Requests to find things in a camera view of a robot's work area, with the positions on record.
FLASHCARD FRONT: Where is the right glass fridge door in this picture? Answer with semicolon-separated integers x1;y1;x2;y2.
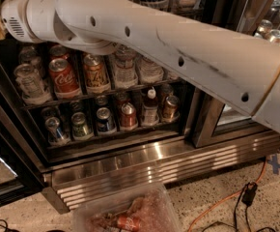
191;88;267;148

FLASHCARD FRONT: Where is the left clear water bottle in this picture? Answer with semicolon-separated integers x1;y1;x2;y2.
113;44;138;88

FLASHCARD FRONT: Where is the orange extension cord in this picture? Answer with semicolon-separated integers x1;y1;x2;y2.
186;157;268;232

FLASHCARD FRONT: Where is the front silver soda can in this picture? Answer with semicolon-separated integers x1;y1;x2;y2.
14;64;52;105

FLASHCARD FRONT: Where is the Coca-Cola can in bin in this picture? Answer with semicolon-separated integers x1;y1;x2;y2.
117;215;140;232

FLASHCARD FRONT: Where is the clear plastic bin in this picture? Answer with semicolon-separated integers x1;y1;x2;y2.
72;183;182;232

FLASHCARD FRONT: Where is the red bottom shelf can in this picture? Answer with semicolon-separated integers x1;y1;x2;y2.
120;102;137;130

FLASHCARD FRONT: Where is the green bottom shelf can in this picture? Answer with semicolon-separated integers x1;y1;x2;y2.
71;112;94;141

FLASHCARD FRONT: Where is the front orange soda can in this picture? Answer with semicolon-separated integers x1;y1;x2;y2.
83;54;111;94

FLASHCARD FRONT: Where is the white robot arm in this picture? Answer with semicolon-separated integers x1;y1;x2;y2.
0;0;280;213

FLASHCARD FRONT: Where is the small white cap bottle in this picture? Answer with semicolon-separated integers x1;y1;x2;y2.
141;89;158;126

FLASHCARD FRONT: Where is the black power adapter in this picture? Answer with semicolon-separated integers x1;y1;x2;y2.
241;183;258;207

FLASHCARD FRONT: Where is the copper bottom shelf can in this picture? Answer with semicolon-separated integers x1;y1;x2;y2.
161;95;180;121

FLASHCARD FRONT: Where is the right clear water bottle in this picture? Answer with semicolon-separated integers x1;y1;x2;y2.
137;57;164;84

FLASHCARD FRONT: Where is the front red Coca-Cola can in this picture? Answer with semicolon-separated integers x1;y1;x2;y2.
49;58;81;99

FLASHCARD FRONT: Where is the open left fridge door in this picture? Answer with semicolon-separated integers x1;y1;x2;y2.
0;74;44;211

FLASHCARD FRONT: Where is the clear water bottle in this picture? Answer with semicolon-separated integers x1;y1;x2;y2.
113;44;138;88
137;57;164;84

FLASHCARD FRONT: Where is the blue silver bottom can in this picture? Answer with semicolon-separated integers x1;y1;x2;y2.
44;117;70;146

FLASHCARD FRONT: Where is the dark blue bottom can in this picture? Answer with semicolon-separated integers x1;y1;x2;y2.
97;107;117;134

